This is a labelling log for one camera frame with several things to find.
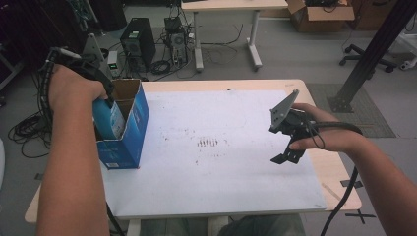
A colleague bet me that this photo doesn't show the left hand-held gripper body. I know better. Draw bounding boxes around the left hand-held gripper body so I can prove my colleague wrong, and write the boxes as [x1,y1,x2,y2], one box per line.
[48,32,116,90]

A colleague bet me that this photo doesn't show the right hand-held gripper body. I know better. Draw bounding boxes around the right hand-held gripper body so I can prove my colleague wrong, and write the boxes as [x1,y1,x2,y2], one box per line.
[268,89,317,143]

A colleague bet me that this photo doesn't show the blue and white container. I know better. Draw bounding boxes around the blue and white container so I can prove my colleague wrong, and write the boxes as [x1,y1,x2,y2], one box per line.
[92,97,127,142]

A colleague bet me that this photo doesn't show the blue cardboard box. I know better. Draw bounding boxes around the blue cardboard box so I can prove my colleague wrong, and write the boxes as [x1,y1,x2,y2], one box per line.
[92,78,150,171]

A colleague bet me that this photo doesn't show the person's left hand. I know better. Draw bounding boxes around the person's left hand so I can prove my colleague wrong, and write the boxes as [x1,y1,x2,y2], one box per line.
[48,64,108,112]

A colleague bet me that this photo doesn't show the person's right hand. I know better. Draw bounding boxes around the person's right hand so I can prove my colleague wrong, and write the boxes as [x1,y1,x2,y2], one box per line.
[289,102,362,153]

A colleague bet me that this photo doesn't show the small device with green display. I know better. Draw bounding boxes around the small device with green display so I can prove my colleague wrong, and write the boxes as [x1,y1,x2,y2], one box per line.
[106,50,121,79]

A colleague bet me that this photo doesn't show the black computer tower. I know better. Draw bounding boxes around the black computer tower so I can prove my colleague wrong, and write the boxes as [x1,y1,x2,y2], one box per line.
[119,17,157,73]

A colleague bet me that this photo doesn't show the black curtain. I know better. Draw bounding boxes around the black curtain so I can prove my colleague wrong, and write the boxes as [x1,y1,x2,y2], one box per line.
[0,0,90,65]

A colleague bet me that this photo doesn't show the person's grey-green trousers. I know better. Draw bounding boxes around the person's grey-green trousers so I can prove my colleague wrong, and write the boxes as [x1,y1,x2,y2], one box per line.
[140,213,307,236]

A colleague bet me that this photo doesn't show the white table mat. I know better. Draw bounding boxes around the white table mat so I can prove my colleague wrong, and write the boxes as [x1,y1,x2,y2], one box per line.
[101,88,328,220]

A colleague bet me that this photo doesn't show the grey floor mat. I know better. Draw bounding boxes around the grey floor mat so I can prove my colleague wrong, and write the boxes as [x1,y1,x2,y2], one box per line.
[306,83,397,139]

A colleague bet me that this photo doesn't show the open-sided computer case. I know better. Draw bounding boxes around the open-sided computer case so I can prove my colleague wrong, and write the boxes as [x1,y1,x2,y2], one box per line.
[163,16,190,67]

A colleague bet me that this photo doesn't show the black office chair base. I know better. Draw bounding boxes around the black office chair base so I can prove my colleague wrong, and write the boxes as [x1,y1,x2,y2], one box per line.
[338,43,398,74]

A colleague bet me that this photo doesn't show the brown cardboard box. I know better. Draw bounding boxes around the brown cardboard box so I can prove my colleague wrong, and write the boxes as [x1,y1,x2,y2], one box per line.
[286,0,356,33]

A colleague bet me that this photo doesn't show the light wooden desk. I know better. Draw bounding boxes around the light wooden desk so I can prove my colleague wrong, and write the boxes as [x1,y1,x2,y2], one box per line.
[180,0,289,73]

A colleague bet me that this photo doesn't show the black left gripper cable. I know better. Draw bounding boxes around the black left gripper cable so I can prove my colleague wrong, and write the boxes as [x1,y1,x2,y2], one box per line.
[8,48,57,159]

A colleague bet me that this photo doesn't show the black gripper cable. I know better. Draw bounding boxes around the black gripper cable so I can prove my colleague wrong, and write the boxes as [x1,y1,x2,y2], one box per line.
[307,120,364,236]
[8,48,57,159]

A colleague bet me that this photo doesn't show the coiled black cable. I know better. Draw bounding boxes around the coiled black cable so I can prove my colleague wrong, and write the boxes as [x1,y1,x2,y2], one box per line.
[149,59,172,76]

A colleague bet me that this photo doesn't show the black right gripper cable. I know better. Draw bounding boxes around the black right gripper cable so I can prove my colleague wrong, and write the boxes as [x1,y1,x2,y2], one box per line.
[307,120,364,236]

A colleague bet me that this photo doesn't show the loose black floor cable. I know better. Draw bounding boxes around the loose black floor cable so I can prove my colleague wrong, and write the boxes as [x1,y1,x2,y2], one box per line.
[199,23,245,66]

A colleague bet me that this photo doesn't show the black metal stand post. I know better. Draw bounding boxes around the black metal stand post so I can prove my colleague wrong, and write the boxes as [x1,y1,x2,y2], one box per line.
[327,0,417,114]

